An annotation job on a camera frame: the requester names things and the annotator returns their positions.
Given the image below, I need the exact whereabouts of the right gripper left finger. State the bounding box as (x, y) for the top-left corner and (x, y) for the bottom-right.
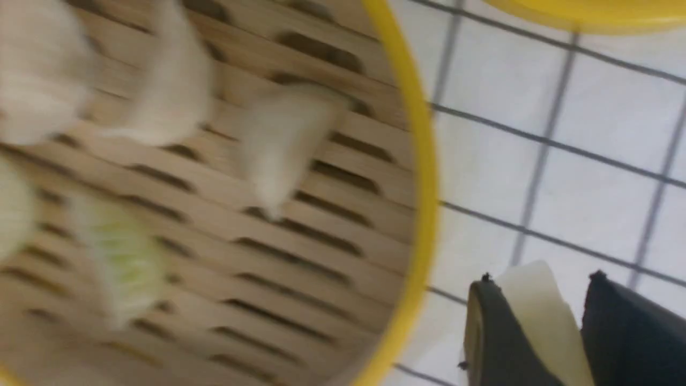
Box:
(463, 273), (562, 385)

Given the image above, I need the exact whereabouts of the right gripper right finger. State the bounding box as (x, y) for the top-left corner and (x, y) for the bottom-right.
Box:
(581, 271), (685, 385)

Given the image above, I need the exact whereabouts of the greenish dumpling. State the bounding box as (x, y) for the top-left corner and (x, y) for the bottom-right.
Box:
(1, 155), (38, 263)
(495, 261), (595, 385)
(68, 191), (166, 331)

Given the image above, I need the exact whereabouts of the white dumpling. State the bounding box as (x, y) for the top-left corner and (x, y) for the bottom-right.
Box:
(1, 1), (98, 146)
(101, 1), (215, 147)
(237, 83), (354, 222)

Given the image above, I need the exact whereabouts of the bamboo steamer lid yellow rim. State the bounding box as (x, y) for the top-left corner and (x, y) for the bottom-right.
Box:
(487, 1), (685, 35)

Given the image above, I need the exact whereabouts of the bamboo steamer tray yellow rim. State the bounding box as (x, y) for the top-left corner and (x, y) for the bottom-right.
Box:
(0, 0), (440, 386)

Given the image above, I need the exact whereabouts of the white grid tablecloth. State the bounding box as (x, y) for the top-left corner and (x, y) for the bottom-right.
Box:
(384, 1), (685, 385)

